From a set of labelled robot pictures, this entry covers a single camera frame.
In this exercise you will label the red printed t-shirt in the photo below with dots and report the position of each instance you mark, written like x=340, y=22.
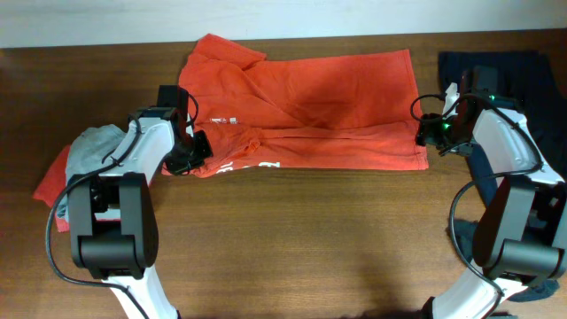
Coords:
x=348, y=112

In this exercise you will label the dark navy garment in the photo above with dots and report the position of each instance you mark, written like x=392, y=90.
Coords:
x=527, y=77

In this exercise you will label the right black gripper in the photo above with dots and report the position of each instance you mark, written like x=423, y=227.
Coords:
x=427, y=133

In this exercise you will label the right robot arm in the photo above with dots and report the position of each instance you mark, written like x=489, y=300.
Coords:
x=520, y=240

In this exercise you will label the grey folded t-shirt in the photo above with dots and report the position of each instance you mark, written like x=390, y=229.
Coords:
x=91, y=149

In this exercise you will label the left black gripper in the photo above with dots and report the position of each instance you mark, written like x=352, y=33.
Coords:
x=176, y=167

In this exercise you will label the red folded garment under grey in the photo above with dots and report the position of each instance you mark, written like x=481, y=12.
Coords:
x=54, y=180

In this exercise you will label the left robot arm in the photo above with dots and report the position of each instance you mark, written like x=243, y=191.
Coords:
x=113, y=230

